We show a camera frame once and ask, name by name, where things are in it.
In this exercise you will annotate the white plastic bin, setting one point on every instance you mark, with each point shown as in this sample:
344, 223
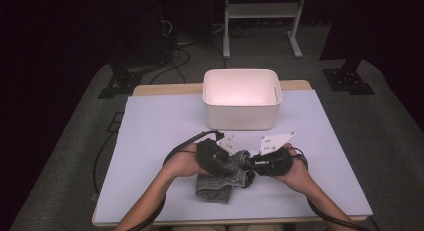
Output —
240, 117

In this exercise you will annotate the person's right hand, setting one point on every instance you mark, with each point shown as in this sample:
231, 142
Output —
298, 174

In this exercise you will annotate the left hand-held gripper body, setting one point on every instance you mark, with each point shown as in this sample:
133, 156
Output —
210, 159

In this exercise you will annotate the black floor frame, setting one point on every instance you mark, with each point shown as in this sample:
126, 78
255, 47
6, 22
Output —
111, 130

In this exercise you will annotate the person's left hand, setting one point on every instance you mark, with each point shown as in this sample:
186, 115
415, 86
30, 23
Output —
183, 162

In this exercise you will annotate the white table sheet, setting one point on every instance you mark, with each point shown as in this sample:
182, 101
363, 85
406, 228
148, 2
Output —
150, 124

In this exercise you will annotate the grey knitted cloth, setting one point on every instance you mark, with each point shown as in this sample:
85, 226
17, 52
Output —
213, 191

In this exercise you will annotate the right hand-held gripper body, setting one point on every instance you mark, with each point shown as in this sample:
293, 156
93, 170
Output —
276, 164

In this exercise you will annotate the black stand base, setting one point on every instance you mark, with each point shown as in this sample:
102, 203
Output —
348, 81
125, 82

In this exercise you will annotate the white metal stand frame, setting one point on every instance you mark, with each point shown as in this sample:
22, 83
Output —
263, 10

